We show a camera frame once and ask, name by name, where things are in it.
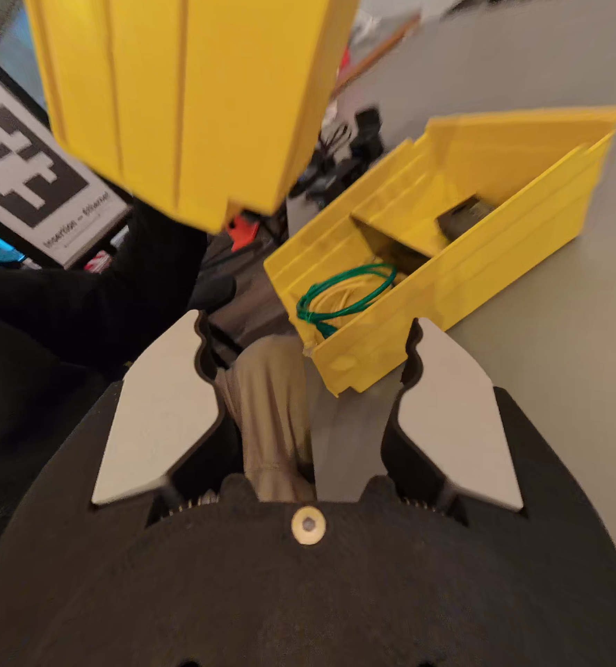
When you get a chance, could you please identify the person in black jacket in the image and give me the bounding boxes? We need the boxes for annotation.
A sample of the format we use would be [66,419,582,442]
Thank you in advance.
[0,307,126,527]

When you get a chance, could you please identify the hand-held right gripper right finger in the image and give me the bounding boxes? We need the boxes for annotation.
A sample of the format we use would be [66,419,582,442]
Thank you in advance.
[382,317,526,511]

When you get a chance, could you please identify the person's left forearm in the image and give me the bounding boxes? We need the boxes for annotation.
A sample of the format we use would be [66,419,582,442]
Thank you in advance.
[0,200,210,365]

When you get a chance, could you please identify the white sign with black marker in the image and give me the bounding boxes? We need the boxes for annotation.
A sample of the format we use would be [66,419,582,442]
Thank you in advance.
[0,55,132,270]

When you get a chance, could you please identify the brown wooden strip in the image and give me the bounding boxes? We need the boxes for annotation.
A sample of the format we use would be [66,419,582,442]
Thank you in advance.
[331,13,422,100]

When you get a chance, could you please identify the black cables pile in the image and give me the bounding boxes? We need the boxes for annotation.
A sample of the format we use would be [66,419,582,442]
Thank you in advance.
[290,107,384,201]

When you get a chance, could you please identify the person's khaki pants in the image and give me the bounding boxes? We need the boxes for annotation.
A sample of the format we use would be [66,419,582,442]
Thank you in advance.
[214,333,316,503]

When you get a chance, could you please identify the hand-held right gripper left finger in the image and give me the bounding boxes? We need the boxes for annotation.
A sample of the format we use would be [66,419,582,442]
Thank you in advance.
[91,310,244,506]

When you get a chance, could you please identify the orange plastic bin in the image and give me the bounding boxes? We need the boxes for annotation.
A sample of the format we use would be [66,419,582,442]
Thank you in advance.
[227,215,261,252]

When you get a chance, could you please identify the green ethernet cable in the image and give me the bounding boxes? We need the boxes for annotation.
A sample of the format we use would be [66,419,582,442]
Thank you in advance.
[295,263,398,339]

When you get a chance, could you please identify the yellow plastic bin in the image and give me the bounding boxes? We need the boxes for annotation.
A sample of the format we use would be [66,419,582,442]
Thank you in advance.
[24,0,362,233]
[264,104,616,398]

